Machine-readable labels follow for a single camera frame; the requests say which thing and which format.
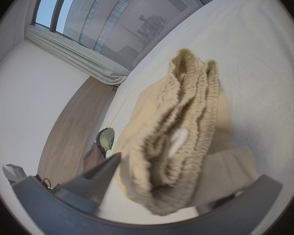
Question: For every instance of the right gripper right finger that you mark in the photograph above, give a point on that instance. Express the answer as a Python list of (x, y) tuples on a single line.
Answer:
[(220, 201)]

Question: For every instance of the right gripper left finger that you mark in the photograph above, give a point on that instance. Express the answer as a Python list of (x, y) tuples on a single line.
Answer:
[(95, 180)]

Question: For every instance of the tan shorts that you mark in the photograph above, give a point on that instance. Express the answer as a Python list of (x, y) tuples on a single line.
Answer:
[(183, 136)]

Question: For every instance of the bed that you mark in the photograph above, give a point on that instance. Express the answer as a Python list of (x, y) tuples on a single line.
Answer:
[(210, 57)]

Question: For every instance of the brown garment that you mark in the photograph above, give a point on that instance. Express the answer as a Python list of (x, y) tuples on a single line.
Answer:
[(93, 158)]

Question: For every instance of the black garment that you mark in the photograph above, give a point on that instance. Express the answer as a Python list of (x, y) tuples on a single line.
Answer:
[(99, 141)]

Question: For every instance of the green garment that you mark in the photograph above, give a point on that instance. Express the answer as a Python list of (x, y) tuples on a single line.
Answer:
[(107, 138)]

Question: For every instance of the pale green curtain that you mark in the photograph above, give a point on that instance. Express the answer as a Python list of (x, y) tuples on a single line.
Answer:
[(76, 55)]

